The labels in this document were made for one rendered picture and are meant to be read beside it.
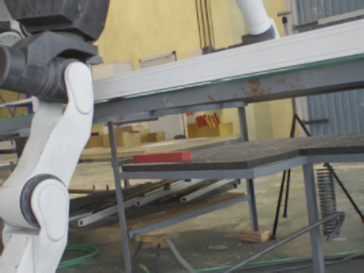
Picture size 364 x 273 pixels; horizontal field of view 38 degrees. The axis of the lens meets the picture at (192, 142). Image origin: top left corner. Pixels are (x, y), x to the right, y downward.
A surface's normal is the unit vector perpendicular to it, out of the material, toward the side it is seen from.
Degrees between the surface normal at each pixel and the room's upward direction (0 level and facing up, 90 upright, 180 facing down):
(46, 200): 90
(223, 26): 90
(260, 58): 90
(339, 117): 90
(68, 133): 109
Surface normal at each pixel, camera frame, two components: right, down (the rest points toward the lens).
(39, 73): 0.70, 0.33
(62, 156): 0.77, -0.06
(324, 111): -0.68, 0.11
